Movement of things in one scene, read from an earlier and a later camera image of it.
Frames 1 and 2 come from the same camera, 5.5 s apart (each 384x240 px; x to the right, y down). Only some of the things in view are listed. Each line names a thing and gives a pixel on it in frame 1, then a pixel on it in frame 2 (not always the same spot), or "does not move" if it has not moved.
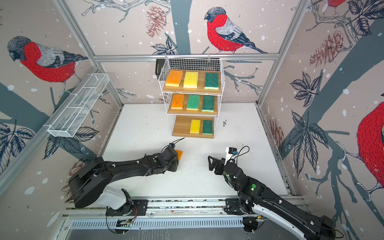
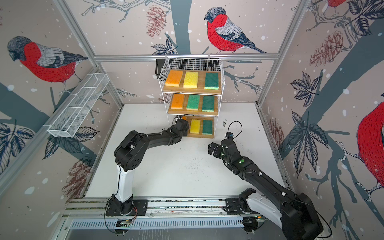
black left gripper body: x=173 y=167 → x=184 y=134
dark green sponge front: x=208 y=104 does not move
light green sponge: x=193 y=102 does not move
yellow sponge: x=191 y=79 does not move
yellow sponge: x=195 y=126 does not move
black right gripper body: x=220 y=170 → x=218 y=153
